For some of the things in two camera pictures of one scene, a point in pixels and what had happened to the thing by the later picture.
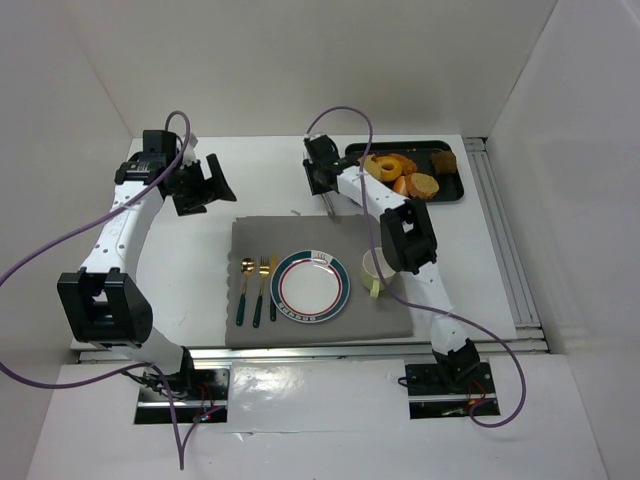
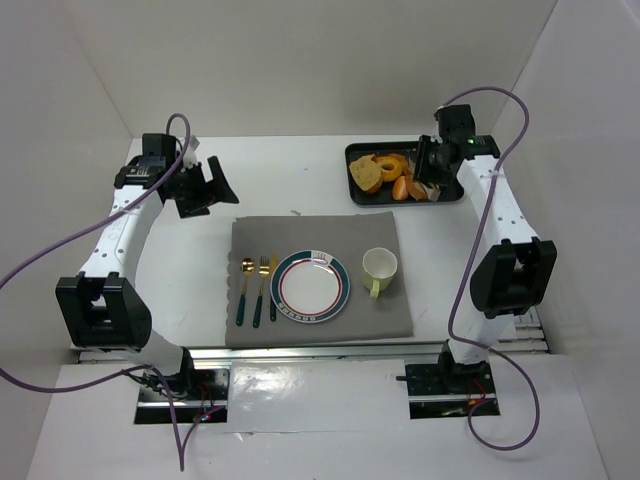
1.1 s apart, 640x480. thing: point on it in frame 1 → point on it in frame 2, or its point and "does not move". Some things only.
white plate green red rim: (310, 286) does not move
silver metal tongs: (329, 204) → (432, 192)
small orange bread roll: (400, 185) does not move
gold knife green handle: (273, 302) does not move
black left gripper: (198, 183) does not move
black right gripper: (325, 185) → (426, 163)
